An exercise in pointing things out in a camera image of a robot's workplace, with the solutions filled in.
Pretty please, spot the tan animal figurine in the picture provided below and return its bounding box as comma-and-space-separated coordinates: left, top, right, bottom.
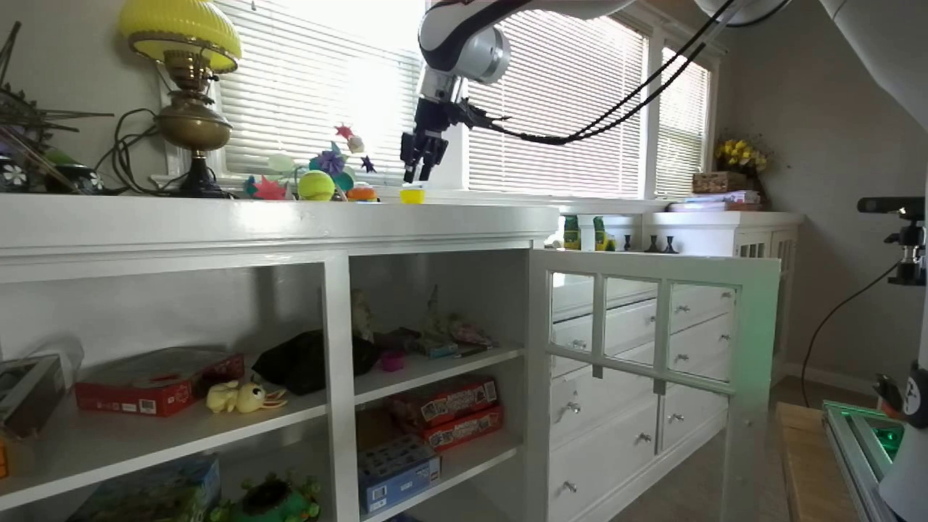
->
347, 290, 382, 343

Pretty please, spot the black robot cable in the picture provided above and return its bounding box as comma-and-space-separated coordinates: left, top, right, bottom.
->
477, 0, 738, 148

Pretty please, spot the black bag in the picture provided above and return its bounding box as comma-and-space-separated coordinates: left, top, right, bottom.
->
251, 327, 382, 398

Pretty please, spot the white window blind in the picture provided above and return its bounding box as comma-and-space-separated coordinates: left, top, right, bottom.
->
467, 8, 650, 198
215, 0, 425, 184
654, 46, 714, 201

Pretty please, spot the red game box stack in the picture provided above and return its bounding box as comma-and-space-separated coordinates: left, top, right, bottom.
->
389, 375, 506, 456

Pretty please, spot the yellow flower bouquet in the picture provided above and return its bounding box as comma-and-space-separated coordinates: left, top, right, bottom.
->
714, 137, 775, 184

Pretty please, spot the dark small ornament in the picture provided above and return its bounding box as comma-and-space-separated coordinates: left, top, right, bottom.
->
42, 163, 103, 198

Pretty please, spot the colourful toy pile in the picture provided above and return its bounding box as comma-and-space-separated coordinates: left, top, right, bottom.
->
308, 121, 380, 198

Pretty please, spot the stack of books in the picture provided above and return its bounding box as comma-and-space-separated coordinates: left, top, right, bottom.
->
675, 187, 766, 214

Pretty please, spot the white dresser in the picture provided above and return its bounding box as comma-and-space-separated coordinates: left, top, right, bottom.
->
544, 210, 805, 522

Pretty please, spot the metal star ornament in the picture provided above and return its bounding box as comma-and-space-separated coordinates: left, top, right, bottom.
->
0, 23, 112, 191

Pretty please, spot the grey storage bin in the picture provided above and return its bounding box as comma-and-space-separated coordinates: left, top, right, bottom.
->
0, 352, 69, 440

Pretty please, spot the yellow-green tennis ball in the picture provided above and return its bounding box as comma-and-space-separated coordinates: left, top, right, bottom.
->
292, 168, 338, 203

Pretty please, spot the red small toy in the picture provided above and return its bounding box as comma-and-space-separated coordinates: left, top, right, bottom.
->
240, 174, 292, 203

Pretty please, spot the white shelf cabinet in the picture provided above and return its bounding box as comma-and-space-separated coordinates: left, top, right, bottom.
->
0, 191, 562, 522

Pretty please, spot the small toy clutter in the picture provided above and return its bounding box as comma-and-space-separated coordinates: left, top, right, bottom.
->
385, 314, 502, 359

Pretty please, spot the white glass cabinet door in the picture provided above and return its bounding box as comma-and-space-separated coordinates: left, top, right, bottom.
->
527, 248, 783, 522

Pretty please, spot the green plush toy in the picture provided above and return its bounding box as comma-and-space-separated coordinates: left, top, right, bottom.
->
205, 474, 324, 522

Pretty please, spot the yellow shade brass lamp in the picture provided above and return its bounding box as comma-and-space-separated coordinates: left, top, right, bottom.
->
112, 0, 243, 201

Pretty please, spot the black lamp cord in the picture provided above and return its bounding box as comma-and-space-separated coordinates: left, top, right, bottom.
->
90, 103, 190, 198

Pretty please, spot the black camera cable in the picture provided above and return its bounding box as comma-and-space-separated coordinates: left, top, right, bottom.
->
796, 259, 907, 409

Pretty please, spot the red board game box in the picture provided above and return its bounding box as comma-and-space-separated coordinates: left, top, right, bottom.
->
73, 345, 247, 422

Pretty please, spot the green picture box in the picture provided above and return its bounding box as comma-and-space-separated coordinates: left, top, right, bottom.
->
66, 453, 225, 522

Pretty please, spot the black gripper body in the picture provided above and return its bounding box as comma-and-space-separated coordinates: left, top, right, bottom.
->
412, 98, 456, 150

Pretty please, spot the green lit robot stand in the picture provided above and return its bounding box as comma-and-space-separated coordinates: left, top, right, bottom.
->
820, 398, 917, 522

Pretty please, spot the black camera on stand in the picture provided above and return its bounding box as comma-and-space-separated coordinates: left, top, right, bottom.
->
856, 195, 928, 290

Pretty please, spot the blue game box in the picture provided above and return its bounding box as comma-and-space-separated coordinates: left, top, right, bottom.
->
357, 436, 443, 517

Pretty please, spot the yellow plush toy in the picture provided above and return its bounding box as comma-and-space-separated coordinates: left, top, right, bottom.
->
203, 377, 289, 419

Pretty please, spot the brown flower basket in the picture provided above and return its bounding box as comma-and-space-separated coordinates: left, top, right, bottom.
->
691, 168, 738, 198

